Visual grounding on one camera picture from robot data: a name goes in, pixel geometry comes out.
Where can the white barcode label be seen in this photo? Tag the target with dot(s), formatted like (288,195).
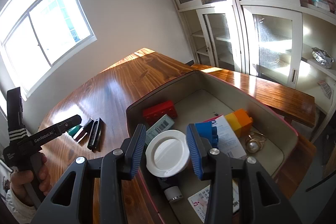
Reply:
(325,88)

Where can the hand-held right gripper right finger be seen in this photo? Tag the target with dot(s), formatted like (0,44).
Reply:
(195,153)

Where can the white blue medicine box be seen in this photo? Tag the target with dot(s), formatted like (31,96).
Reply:
(231,140)

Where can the pink tin box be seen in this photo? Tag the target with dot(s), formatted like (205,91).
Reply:
(183,87)

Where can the pink teal packets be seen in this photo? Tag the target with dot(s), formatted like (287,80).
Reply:
(320,3)

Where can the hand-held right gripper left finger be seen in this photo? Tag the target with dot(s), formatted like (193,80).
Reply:
(136,150)

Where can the yellow white ointment box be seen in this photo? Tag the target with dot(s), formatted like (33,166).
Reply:
(199,205)

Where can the person's left forearm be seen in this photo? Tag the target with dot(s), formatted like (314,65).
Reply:
(15,205)

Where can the blue building block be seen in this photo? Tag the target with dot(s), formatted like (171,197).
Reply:
(206,130)

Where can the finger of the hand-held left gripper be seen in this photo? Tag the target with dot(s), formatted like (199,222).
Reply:
(69,123)

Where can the green red building block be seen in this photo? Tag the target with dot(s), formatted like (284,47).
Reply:
(73,130)

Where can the dark red lip gloss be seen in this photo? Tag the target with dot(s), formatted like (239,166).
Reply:
(81,133)

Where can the white round lid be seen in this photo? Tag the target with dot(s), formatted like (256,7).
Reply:
(168,153)

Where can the black comb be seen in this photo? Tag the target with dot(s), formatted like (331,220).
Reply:
(95,134)

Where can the wooden desktop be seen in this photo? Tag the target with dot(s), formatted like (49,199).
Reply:
(105,98)

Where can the yellow orange building block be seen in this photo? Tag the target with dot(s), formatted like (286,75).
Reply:
(240,123)

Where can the person's left hand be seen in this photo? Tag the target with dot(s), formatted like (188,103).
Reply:
(18,182)

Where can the small blue bottle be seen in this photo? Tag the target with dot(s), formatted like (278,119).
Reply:
(170,187)

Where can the pale barcode box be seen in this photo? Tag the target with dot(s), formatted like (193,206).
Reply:
(160,128)

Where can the crumpled foil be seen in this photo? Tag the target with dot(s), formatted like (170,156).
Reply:
(322,58)

